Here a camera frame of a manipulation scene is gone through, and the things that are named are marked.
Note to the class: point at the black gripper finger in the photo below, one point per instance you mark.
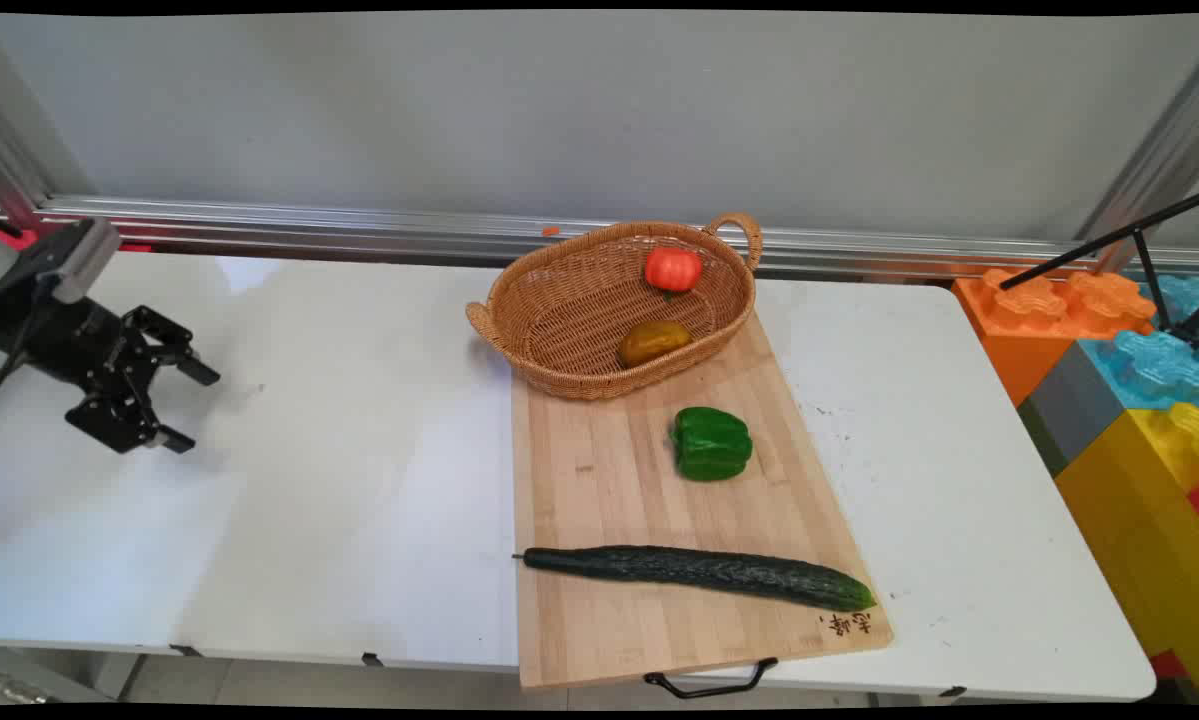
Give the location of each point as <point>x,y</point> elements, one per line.
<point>171,345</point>
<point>124,415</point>

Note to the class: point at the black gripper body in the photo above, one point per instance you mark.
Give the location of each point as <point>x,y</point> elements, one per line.
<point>59,335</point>

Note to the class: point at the yellow-brown toy potato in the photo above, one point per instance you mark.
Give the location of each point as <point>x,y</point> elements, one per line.
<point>652,342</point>

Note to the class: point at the red strip behind table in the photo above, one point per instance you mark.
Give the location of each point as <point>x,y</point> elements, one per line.
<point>14,239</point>

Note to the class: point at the woven wicker basket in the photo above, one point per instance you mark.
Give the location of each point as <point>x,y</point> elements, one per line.
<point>579,320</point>

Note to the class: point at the wooden cutting board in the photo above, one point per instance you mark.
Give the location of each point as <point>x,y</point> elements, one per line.
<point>609,480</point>

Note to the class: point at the red toy tomato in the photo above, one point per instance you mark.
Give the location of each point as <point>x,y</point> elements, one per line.
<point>673,268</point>

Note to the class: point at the green toy bell pepper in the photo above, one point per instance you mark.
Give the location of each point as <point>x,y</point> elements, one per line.
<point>711,444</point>

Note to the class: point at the dark green cucumber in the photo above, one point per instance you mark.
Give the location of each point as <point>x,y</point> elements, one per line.
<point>699,572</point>

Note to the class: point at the orange giant building block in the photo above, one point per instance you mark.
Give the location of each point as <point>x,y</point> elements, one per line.
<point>1019,320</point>

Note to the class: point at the grey giant building block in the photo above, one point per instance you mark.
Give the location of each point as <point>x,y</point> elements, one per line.
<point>1074,405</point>

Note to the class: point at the black tripod legs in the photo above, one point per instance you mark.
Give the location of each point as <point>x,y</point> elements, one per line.
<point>1099,240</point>

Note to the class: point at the blue giant building block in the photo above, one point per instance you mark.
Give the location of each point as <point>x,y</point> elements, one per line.
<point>1154,365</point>

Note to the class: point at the yellow giant building block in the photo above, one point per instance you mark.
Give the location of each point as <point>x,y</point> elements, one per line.
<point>1149,520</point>

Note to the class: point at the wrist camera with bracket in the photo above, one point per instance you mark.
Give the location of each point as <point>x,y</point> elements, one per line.
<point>84,258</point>

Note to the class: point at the slanted aluminium frame post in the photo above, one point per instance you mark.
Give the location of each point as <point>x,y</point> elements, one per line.
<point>1154,155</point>
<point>14,170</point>

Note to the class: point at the horizontal aluminium frame rail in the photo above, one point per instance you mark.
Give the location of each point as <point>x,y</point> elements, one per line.
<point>359,228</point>

